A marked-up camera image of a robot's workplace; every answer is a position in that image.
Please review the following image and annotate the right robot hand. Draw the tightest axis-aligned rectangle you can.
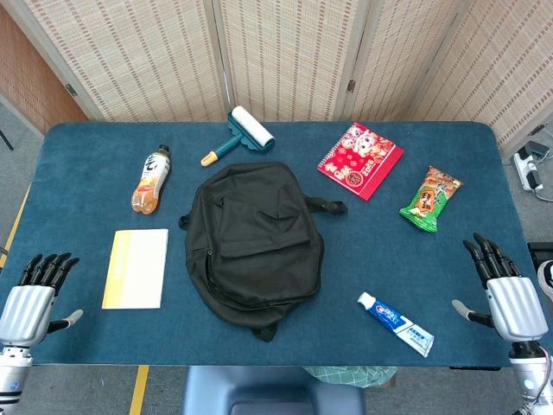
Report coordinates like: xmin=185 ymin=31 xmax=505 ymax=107
xmin=451 ymin=233 xmax=550 ymax=346

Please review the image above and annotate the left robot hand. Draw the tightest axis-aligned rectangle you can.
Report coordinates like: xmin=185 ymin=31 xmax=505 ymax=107
xmin=0 ymin=252 xmax=84 ymax=348

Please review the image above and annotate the white and yellow book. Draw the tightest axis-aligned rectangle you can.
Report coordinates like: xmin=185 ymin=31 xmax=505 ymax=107
xmin=101 ymin=228 xmax=170 ymax=310

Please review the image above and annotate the black backpack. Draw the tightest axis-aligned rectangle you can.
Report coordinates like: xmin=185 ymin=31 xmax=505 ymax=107
xmin=178 ymin=162 xmax=349 ymax=342

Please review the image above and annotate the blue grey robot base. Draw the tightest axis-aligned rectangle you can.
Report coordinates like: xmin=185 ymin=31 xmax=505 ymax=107
xmin=181 ymin=366 xmax=366 ymax=415

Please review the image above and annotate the black and white shoe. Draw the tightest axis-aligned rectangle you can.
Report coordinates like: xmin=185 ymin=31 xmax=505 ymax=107
xmin=537 ymin=260 xmax=553 ymax=303

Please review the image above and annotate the black box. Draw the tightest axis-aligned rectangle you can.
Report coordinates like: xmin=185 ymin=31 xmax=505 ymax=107
xmin=527 ymin=241 xmax=553 ymax=263

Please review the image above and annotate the yellow floor tape strip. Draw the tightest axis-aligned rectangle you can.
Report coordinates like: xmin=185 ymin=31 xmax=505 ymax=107
xmin=129 ymin=365 xmax=150 ymax=415
xmin=0 ymin=184 xmax=32 ymax=270

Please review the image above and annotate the white blue toothpaste tube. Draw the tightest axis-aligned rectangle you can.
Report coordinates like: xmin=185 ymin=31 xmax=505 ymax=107
xmin=357 ymin=290 xmax=435 ymax=359

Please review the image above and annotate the green snack bag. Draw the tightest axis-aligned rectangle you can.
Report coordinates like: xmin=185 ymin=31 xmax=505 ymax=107
xmin=398 ymin=165 xmax=464 ymax=234

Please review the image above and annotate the white power strip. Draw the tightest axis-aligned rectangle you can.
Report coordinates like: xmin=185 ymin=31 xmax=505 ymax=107
xmin=512 ymin=145 xmax=544 ymax=192

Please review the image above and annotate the blue felt table cover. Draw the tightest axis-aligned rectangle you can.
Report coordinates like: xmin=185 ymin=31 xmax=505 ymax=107
xmin=0 ymin=120 xmax=553 ymax=369

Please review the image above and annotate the green checked cloth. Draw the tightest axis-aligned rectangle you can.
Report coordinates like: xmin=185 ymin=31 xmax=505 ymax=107
xmin=302 ymin=366 xmax=398 ymax=390

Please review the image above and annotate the orange tea bottle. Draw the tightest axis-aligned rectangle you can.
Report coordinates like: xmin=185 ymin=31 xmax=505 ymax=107
xmin=130 ymin=144 xmax=171 ymax=216

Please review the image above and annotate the red spiral calendar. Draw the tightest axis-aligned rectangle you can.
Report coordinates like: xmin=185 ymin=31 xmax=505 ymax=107
xmin=317 ymin=121 xmax=405 ymax=202

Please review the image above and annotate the brown woven screen panel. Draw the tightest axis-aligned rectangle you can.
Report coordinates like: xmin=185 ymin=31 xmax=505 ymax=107
xmin=0 ymin=3 xmax=90 ymax=135

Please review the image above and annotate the beige woven screen panel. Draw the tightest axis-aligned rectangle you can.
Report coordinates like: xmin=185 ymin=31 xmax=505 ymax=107
xmin=211 ymin=0 xmax=372 ymax=123
xmin=343 ymin=0 xmax=474 ymax=123
xmin=410 ymin=0 xmax=553 ymax=157
xmin=8 ymin=0 xmax=228 ymax=123

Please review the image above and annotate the teal lint roller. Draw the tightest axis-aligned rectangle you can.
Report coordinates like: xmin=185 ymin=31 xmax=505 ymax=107
xmin=200 ymin=105 xmax=277 ymax=168

